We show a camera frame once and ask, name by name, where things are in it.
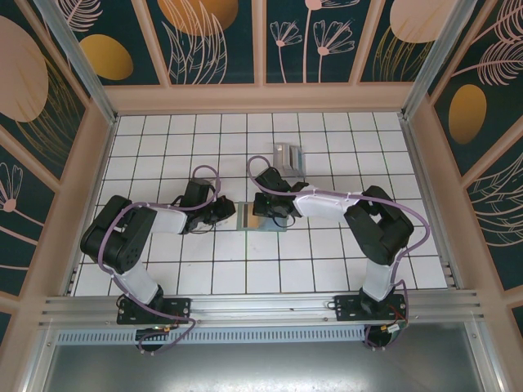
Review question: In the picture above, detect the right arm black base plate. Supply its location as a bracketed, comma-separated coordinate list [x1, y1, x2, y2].
[333, 292, 409, 323]

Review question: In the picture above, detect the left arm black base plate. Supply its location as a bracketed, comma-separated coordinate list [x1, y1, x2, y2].
[117, 296, 193, 326]

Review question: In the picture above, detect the stack of credit cards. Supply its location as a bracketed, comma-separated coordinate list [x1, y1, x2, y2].
[287, 145, 306, 176]

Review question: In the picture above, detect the slotted grey cable duct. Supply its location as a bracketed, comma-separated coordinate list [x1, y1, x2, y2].
[56, 327, 368, 345]

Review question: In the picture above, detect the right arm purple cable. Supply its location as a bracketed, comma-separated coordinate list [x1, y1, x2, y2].
[247, 155, 431, 352]

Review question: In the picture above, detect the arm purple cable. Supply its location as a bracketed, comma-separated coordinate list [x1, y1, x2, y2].
[97, 165, 224, 356]
[247, 155, 431, 352]

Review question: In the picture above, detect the grey metal sheet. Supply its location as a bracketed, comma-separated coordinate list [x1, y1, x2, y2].
[24, 320, 503, 392]

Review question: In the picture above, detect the clear acrylic card holder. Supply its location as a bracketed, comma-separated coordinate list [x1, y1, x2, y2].
[271, 141, 307, 180]

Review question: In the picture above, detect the aluminium mounting rail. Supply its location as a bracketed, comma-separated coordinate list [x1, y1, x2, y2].
[38, 288, 487, 330]

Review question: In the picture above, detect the aluminium frame post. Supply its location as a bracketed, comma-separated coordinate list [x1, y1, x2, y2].
[402, 0, 480, 120]
[32, 0, 120, 126]

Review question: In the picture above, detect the aluminium side rail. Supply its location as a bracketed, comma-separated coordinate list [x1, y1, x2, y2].
[60, 115, 120, 297]
[399, 114, 467, 293]

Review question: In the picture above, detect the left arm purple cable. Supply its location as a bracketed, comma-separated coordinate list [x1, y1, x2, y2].
[97, 165, 224, 356]

